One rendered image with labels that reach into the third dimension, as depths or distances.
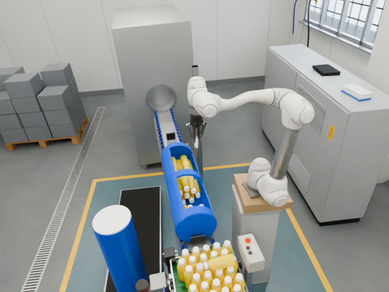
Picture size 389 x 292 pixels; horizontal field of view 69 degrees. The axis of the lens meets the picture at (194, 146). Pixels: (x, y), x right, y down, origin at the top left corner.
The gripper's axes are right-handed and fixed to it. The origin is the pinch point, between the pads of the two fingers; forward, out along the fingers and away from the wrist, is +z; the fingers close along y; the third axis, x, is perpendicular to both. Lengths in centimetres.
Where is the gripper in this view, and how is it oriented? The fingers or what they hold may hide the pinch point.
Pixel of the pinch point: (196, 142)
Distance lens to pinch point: 174.3
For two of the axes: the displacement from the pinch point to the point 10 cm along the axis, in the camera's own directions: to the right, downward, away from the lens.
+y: 9.6, -1.6, 2.5
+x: -3.0, -5.3, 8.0
